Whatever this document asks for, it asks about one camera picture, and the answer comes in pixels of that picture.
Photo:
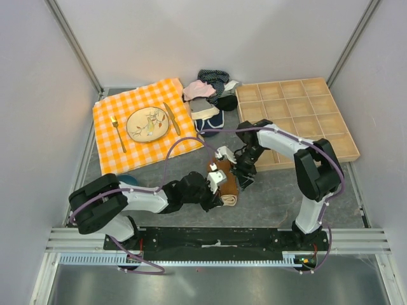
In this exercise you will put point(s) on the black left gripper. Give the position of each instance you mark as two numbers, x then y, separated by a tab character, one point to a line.
213	201

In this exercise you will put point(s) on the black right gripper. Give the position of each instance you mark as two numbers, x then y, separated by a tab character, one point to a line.
241	172

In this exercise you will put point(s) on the brown underwear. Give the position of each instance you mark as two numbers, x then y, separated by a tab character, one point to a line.
228	191

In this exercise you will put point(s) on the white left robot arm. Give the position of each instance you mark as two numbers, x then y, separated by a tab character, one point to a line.
99	206

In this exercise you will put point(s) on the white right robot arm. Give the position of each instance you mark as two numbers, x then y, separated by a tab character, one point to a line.
318	172

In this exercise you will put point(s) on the navy blue underwear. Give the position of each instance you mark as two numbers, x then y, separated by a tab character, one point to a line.
211	126

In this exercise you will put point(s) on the black underwear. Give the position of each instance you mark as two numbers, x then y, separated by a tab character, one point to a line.
227	103

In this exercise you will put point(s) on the grey beige underwear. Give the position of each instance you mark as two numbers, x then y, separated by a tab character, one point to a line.
201	109

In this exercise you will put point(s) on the white grey underwear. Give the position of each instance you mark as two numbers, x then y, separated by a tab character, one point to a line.
230	88

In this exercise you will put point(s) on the pink underwear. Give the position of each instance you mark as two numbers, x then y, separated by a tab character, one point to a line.
198	89

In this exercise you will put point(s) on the striped dark underwear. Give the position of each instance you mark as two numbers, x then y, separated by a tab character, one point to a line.
216	78

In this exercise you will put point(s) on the blue bowl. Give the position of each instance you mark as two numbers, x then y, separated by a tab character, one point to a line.
128	179

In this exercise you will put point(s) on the gold knife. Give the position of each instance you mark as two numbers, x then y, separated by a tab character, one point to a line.
173	119

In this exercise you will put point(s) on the beige floral plate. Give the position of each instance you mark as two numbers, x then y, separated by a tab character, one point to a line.
147	124

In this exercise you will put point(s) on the wooden compartment tray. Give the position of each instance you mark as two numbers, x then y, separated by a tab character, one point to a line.
303	107

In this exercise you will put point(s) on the orange checkered cloth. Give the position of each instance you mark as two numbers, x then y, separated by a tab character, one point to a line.
111	157

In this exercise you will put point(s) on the gold fork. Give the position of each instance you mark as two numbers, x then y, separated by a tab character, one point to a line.
115	124

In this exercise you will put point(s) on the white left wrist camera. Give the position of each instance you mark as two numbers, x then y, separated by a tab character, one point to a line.
216	177

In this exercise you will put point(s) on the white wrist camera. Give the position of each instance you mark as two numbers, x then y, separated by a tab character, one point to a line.
216	177
224	152

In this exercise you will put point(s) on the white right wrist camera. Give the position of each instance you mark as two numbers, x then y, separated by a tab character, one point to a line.
224	152

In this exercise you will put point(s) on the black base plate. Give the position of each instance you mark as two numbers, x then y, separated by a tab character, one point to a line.
222	242

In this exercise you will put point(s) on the grey cable duct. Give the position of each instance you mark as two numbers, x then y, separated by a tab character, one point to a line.
121	259

